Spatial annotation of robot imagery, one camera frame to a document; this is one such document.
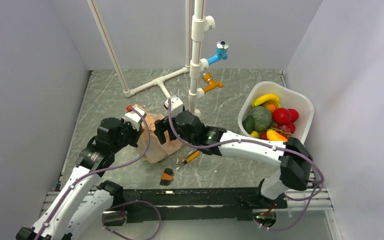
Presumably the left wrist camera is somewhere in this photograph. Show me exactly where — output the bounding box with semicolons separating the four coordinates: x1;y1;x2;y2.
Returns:
123;105;147;131

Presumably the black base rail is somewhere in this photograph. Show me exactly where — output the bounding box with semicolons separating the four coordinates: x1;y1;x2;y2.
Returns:
109;187;288;223

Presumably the yellow fake banana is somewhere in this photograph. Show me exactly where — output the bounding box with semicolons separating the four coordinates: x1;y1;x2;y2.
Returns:
250;93;282;108

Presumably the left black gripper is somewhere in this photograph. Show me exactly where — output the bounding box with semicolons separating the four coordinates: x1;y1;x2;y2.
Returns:
111;117;144;153

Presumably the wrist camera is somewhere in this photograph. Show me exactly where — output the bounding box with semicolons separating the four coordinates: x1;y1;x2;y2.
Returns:
163;95;185;118
123;105;147;131

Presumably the orange tap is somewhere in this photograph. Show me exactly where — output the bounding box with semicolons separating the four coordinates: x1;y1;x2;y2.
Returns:
202;72;224;94

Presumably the yellow fake mango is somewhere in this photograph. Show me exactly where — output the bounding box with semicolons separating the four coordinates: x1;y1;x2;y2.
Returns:
266;129;288;142

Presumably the white plastic basket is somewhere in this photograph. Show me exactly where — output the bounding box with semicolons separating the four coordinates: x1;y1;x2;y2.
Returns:
237;81;315;143

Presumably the red fake tomato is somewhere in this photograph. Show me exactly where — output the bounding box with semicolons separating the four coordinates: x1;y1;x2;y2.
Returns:
287;108;300;123

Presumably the black orange hex key set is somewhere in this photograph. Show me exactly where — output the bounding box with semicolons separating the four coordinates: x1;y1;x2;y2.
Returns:
159;168;174;186

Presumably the red fake apple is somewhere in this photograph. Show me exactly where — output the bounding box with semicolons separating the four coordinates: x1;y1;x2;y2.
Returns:
272;108;291;125

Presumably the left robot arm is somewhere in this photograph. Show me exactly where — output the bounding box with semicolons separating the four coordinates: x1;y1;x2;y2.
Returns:
15;111;146;240

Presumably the fake orange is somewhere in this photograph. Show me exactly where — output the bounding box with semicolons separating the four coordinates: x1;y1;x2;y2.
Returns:
263;101;277;114

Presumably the silver combination wrench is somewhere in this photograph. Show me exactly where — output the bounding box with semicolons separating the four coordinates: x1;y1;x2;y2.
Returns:
175;150;200;168

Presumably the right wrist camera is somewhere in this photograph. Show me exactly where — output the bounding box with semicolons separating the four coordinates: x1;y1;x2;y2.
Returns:
163;95;185;118

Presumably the yellow fake lemon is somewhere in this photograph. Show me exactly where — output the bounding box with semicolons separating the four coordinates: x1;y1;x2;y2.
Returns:
249;130;261;139

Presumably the blue tap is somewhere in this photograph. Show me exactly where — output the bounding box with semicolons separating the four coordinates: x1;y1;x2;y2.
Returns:
206;40;229;66

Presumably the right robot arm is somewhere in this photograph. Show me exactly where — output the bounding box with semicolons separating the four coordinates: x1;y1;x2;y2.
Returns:
154;110;313;208

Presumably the orange handled screwdriver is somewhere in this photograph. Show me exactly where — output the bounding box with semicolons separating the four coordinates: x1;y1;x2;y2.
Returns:
176;150;200;170

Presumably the white PVC pipe stand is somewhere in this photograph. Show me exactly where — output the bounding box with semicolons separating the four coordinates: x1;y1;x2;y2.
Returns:
87;0;216;113

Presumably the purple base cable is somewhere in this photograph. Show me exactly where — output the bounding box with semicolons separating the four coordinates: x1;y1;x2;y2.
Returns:
101;200;162;240

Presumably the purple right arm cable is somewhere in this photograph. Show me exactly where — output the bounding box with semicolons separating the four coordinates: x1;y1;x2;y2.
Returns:
167;98;325;232

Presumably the green fake melon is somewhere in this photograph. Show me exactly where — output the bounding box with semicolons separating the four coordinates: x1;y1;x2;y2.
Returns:
248;106;273;133

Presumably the orange plastic bag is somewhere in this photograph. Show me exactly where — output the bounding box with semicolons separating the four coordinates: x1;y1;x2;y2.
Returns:
136;112;183;164

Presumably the green fake avocado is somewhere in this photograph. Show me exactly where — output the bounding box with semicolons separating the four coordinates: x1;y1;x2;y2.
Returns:
242;115;255;134

